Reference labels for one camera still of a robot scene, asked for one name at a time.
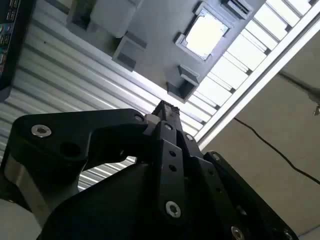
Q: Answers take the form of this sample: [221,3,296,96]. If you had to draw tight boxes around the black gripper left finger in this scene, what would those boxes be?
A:
[0,100,188,227]

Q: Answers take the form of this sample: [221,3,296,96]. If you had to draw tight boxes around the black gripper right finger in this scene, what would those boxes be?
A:
[171,104,299,240]

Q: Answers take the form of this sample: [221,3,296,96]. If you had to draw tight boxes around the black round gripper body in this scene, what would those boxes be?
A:
[37,162,221,240]

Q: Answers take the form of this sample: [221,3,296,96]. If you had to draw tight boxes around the silver square CPU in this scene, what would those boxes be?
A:
[184,14,231,62]

